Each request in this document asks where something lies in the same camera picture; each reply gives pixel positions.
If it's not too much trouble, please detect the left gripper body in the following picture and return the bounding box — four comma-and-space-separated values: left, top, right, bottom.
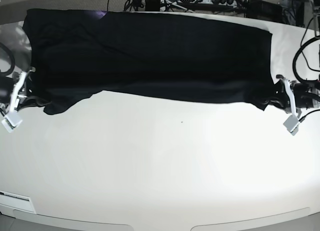
276, 74, 312, 116

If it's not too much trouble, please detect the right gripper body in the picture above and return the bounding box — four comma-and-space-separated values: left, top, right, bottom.
0, 67, 35, 116

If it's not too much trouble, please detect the black graphic T-shirt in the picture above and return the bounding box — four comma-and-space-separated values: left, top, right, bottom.
23, 9, 274, 115

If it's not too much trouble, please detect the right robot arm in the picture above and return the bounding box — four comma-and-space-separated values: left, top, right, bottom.
0, 43, 51, 117

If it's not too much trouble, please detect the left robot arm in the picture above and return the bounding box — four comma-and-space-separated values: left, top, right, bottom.
266, 33, 320, 123

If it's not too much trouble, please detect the black equipment box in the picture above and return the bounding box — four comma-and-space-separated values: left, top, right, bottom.
245, 0, 283, 23

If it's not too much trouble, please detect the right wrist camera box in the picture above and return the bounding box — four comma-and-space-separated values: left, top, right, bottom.
1, 110, 23, 133

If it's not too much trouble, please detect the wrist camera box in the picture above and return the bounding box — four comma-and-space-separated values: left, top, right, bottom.
1, 110, 23, 133
283, 115, 300, 136

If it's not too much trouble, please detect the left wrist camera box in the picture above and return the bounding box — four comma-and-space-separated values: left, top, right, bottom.
283, 115, 300, 136

